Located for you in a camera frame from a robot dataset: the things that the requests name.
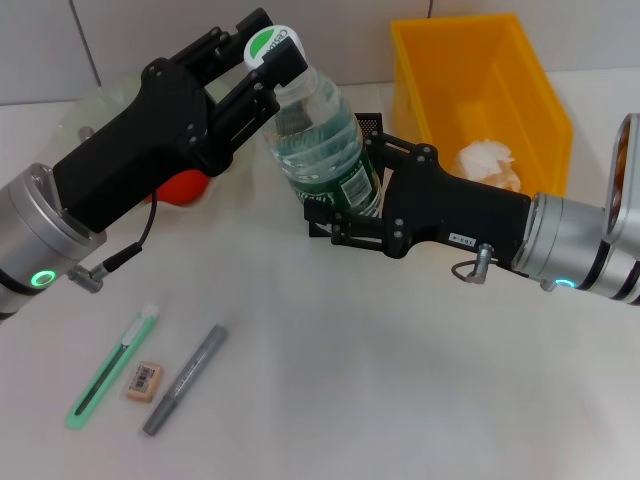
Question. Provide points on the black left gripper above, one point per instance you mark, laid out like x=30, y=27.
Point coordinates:
x=130, y=155

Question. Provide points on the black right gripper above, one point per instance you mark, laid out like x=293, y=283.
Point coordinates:
x=465, y=215

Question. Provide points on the clear bottle with green label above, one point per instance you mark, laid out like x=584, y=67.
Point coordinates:
x=320, y=140

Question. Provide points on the white paper ball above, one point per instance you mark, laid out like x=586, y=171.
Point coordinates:
x=485, y=160

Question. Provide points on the black mesh pen holder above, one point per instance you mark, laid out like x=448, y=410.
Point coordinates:
x=369, y=122

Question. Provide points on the pale green glass fruit plate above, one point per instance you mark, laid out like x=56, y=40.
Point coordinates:
x=112, y=97

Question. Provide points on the beige eraser with barcode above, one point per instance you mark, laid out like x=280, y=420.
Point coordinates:
x=145, y=382

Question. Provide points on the grey marker pen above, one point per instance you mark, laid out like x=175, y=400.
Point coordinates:
x=160, y=417

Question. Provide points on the green utility knife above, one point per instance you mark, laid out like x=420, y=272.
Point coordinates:
x=73, y=424

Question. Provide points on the yellow plastic bin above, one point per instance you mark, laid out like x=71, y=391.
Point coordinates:
x=450, y=75

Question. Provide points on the left gripper silver plug stub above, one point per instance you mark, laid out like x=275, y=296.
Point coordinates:
x=86, y=133

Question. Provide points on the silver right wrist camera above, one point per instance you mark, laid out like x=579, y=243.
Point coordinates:
x=625, y=190

